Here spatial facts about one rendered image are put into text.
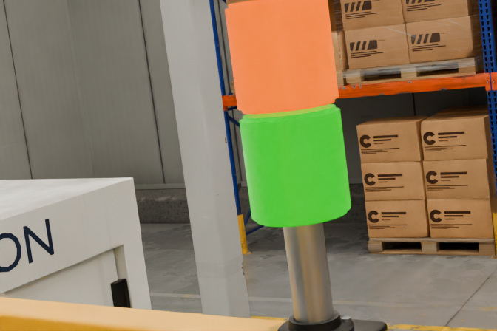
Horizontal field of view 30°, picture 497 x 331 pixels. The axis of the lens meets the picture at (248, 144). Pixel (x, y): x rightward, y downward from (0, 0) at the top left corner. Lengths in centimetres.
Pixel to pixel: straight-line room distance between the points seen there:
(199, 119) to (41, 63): 858
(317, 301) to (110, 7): 1116
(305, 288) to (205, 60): 258
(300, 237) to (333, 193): 3
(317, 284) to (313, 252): 2
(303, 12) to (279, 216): 10
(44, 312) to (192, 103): 245
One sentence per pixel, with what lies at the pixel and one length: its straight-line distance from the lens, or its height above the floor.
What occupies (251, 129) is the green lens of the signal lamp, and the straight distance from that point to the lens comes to 44.
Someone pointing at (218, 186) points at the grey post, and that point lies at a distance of 305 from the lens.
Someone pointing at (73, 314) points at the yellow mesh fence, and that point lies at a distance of 58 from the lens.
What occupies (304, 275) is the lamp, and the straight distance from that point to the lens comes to 46.
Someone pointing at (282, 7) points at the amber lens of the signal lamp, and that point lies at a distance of 43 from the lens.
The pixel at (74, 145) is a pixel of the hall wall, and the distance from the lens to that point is 1186.
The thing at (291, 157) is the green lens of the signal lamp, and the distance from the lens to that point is 43.
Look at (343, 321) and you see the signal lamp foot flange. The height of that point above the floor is 210.
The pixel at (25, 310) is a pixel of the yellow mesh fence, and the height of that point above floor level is 210.
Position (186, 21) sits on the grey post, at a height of 230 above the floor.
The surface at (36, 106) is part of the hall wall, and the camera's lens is 1140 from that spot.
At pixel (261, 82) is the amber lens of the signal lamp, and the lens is 43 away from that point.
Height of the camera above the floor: 226
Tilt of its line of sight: 7 degrees down
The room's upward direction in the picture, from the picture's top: 7 degrees counter-clockwise
